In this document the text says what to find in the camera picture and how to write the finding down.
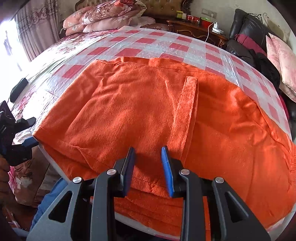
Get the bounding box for wooden nightstand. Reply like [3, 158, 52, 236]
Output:
[154, 16, 228, 49]

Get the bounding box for tufted brown headboard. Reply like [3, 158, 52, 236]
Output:
[75, 1, 192, 25]

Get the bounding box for magenta garment on chair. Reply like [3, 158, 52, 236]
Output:
[235, 34, 267, 56]

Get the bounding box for pink floral pillow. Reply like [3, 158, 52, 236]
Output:
[266, 33, 295, 102]

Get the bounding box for orange fleece pants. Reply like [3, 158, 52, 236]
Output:
[34, 57, 295, 236]

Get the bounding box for pink white checkered sheet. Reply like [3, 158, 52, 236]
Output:
[9, 25, 293, 241]

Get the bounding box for blue jeans leg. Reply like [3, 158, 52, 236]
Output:
[30, 178, 68, 230]

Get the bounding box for black object on bed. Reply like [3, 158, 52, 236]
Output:
[10, 78, 29, 103]

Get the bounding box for black garment on chair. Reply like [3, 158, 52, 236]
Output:
[249, 49, 281, 92]

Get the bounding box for black leather armchair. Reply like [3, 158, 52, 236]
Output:
[225, 9, 285, 91]

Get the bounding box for pink curtain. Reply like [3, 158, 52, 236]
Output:
[15, 0, 60, 61]

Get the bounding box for stacked pink floral pillows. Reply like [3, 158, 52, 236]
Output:
[63, 1, 147, 36]

